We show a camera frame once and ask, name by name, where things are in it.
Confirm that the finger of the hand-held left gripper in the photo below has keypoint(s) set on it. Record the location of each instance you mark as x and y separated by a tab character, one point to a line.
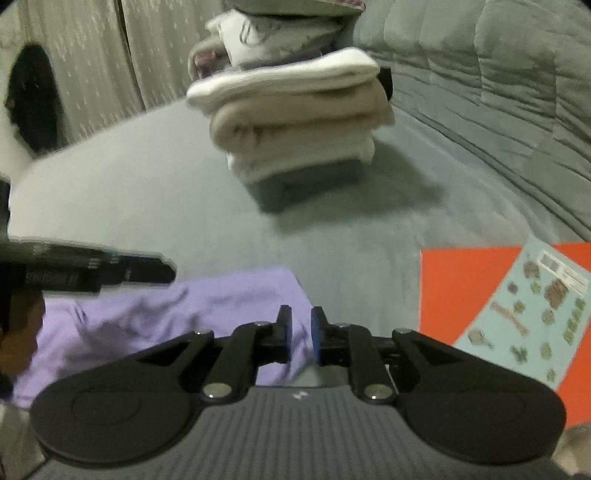
138	270

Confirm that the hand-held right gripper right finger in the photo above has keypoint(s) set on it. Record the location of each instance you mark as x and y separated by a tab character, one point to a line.
317	337

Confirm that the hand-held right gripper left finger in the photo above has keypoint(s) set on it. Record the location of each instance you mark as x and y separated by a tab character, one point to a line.
285	337

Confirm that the purple garment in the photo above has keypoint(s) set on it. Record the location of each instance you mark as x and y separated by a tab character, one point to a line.
184	304

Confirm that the person's left hand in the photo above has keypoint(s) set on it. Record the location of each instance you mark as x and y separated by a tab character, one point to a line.
25	327

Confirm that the red and teal book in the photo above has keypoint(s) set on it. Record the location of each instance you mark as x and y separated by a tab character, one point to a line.
448	286

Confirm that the dark round object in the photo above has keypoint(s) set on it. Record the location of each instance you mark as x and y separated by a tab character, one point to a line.
32	97

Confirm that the light blue sticker sheet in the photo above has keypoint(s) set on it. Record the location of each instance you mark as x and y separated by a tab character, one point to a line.
508	314

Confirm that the grey star-patterned curtain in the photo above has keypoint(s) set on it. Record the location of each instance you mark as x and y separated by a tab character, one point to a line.
115	60

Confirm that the beige folded garment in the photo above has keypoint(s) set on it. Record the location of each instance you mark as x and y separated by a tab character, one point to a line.
300	120

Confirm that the thick white folded garment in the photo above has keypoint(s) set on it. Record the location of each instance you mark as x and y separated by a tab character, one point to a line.
286	78

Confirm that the pink-trimmed floral pillow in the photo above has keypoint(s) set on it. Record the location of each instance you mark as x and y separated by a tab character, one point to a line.
295	5

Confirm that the grey quilted headboard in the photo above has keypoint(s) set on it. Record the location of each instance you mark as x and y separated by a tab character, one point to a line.
508	69

